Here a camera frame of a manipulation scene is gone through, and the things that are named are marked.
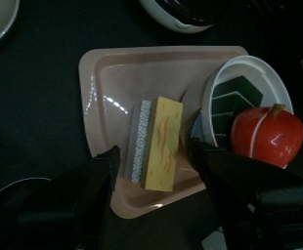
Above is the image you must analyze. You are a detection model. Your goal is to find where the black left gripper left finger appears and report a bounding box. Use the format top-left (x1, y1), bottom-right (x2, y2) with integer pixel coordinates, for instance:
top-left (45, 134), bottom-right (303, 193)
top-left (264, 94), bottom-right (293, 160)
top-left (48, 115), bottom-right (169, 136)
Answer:
top-left (9, 145), bottom-right (123, 250)

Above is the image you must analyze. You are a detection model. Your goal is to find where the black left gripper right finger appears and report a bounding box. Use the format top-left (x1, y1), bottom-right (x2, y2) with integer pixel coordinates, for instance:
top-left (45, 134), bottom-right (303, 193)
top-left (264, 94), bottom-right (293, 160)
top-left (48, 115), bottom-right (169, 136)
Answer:
top-left (187, 138), bottom-right (303, 250)

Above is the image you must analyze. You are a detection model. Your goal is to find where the dark green sushi roll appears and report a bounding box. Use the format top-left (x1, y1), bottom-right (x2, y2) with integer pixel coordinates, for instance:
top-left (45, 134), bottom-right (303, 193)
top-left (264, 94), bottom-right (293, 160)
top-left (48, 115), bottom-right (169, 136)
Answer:
top-left (211, 75), bottom-right (264, 147)

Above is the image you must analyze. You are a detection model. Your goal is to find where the red toy apple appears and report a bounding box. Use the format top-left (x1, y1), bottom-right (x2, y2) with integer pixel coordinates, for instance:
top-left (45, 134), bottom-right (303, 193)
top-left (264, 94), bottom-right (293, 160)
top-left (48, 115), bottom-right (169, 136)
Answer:
top-left (229, 103), bottom-right (303, 169)

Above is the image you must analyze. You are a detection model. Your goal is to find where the black plate with white rim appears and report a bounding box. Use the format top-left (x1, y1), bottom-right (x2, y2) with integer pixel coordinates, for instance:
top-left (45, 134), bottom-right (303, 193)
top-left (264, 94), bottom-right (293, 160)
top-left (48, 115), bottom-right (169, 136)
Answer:
top-left (0, 177), bottom-right (53, 209)

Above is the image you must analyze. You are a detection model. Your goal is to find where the yellow grey sponge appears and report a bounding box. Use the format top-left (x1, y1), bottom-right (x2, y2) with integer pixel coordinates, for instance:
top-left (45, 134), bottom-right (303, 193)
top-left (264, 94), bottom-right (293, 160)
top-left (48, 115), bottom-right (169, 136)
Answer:
top-left (129, 96), bottom-right (184, 192)

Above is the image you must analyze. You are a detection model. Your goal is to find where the pink square plastic plate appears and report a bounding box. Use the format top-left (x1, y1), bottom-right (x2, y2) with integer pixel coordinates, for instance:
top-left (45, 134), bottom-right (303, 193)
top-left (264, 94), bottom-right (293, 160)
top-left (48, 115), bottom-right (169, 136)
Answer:
top-left (78, 45), bottom-right (249, 220)

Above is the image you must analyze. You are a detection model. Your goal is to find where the white bowl with dark inside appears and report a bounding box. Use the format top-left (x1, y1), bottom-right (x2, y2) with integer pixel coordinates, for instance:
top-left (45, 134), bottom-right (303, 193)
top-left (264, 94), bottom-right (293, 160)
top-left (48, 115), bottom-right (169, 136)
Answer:
top-left (139, 0), bottom-right (216, 34)

